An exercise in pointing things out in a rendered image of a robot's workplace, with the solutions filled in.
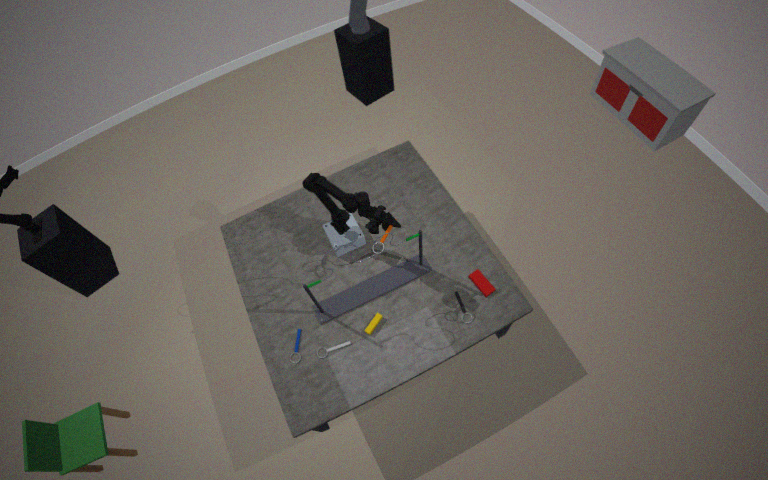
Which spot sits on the red rectangular block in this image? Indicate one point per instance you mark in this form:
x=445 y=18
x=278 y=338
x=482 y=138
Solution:
x=482 y=283

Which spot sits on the yellow rectangular block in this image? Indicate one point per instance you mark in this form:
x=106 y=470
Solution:
x=373 y=324

